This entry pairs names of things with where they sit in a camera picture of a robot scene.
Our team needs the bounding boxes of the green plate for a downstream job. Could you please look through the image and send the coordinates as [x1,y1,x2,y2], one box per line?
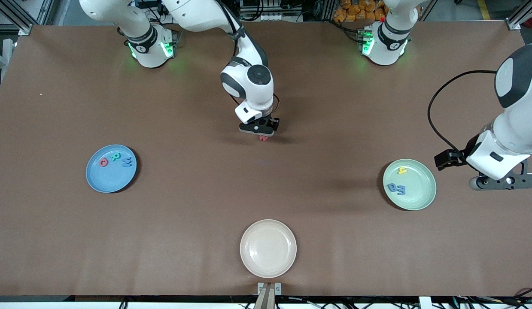
[383,159,437,211]

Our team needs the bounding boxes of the beige plate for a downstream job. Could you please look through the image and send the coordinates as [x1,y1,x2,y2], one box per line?
[240,219,297,279]

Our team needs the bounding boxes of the blue plate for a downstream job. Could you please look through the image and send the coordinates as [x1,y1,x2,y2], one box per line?
[85,144,137,194]

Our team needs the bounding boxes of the white power strip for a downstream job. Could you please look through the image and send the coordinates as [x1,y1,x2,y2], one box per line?
[161,0,189,15]

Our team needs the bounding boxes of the orange snack bags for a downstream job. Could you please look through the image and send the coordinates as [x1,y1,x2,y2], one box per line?
[333,0,389,23]

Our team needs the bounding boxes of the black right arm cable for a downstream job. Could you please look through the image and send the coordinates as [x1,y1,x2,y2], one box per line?
[216,0,280,113]

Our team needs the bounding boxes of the aluminium frame post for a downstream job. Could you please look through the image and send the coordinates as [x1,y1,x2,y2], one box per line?
[506,0,532,30]
[0,0,56,36]

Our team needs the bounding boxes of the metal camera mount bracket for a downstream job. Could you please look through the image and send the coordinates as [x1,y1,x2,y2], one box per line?
[257,282,282,309]

